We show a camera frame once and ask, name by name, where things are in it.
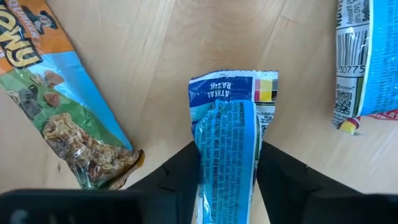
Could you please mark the blue green granola bar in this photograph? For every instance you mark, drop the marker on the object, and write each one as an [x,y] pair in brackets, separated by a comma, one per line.
[363,59]

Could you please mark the blue oatmeal raisin granola bar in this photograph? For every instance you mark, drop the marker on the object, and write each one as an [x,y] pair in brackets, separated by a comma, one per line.
[227,149]

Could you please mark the orange chewy granola bar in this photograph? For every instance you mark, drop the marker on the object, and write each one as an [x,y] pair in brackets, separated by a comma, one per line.
[62,102]

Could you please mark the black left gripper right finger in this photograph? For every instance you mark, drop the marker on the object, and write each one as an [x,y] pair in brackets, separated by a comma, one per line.
[295,193]

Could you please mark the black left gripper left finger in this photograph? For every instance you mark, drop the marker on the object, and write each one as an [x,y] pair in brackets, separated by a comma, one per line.
[174,186]

